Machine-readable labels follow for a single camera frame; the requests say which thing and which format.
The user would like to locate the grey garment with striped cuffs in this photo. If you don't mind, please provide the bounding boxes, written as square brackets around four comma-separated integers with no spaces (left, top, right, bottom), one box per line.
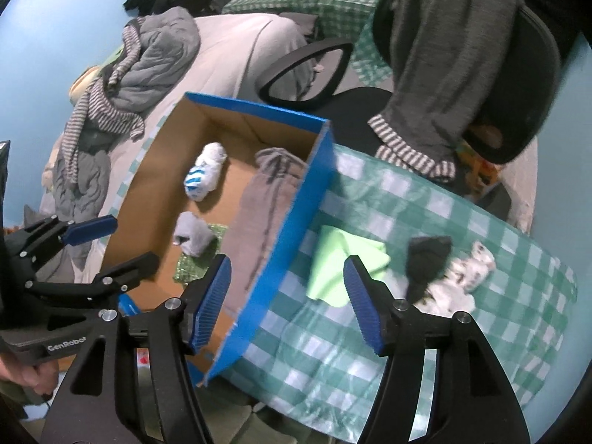
[367,0,519,182]

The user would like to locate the taupe knit cloth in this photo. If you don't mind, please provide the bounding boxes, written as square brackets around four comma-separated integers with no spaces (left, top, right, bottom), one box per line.
[221,147,308,313]

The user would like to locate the green bubble sheet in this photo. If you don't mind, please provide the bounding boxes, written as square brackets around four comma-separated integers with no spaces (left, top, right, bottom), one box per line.
[172,223,229,284]

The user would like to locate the person's left hand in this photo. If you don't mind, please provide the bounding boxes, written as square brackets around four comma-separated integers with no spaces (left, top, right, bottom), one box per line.
[0,356,62,399]

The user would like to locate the small grey-white sock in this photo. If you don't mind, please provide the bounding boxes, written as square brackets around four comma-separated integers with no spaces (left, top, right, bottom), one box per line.
[173,212,218,256]

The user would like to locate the white patterned sock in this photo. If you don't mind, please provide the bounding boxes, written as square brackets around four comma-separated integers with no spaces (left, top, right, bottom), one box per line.
[418,241,497,315]

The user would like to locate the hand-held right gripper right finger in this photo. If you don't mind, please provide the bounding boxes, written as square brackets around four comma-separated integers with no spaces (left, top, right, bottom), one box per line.
[343,255,530,444]

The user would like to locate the black sock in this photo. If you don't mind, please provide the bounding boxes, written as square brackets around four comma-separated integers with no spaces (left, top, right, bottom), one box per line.
[406,236,453,303]

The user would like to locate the bed with grey sheet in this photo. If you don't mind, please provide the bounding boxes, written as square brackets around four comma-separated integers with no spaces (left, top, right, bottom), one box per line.
[39,11,315,273]

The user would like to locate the yellow pillow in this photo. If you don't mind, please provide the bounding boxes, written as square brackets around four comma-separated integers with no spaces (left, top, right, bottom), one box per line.
[69,67,112,102]

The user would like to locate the blue-edged cardboard box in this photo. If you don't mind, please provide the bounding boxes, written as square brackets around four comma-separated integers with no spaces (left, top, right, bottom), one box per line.
[102,91,336,387]

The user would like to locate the black office chair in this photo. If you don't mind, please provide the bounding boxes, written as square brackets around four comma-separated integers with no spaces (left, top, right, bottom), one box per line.
[256,0,561,204]

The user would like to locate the yellow plastic bag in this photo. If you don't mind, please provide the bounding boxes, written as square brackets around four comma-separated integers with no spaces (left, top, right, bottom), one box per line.
[455,139,502,199]

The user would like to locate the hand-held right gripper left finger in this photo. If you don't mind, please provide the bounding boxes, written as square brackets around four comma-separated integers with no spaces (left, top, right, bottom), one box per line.
[39,253,233,444]

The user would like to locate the grey jacket pile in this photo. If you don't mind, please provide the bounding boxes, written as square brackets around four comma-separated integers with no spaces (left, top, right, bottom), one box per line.
[39,7,202,269]

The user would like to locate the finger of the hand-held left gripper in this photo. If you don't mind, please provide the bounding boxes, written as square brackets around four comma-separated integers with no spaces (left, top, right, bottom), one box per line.
[25,252,161,297]
[9,215,119,265]

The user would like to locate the person's olive trousers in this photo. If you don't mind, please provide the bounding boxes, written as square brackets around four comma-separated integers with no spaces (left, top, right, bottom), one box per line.
[203,388,334,444]

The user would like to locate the light green cloth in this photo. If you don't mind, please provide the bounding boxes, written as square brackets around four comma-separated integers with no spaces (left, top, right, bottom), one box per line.
[306,225,388,308]

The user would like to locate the black hanging jacket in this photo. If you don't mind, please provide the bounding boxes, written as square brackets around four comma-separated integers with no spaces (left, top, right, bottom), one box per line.
[509,0,592,56]

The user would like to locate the green checkered tablecloth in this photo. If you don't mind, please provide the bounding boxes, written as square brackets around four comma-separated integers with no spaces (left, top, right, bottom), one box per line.
[222,0,394,84]
[118,141,579,442]

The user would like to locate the blue striped white sock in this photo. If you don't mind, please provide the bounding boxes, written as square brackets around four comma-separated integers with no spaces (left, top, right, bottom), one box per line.
[184,142,227,202]

